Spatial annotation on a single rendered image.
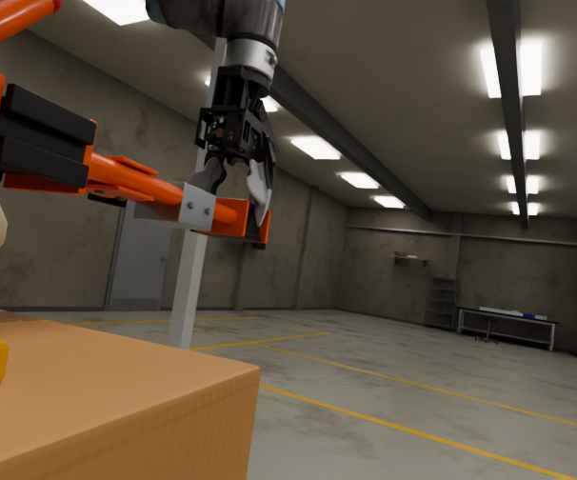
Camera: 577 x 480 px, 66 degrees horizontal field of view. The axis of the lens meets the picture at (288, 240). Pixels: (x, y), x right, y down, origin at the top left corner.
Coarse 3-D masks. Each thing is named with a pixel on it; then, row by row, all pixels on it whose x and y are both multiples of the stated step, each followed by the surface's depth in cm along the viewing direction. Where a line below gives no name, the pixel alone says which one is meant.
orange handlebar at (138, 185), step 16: (96, 160) 36; (112, 160) 38; (128, 160) 39; (96, 176) 37; (112, 176) 38; (128, 176) 39; (144, 176) 42; (96, 192) 40; (112, 192) 41; (128, 192) 40; (144, 192) 42; (160, 192) 44; (176, 192) 46; (224, 208) 56
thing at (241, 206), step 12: (228, 204) 60; (240, 204) 59; (252, 204) 62; (240, 216) 59; (252, 216) 64; (216, 228) 60; (228, 228) 60; (240, 228) 59; (252, 228) 64; (264, 228) 66; (240, 240) 67; (252, 240) 64; (264, 240) 66
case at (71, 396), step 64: (0, 320) 32; (0, 384) 18; (64, 384) 19; (128, 384) 20; (192, 384) 22; (256, 384) 28; (0, 448) 13; (64, 448) 14; (128, 448) 17; (192, 448) 21
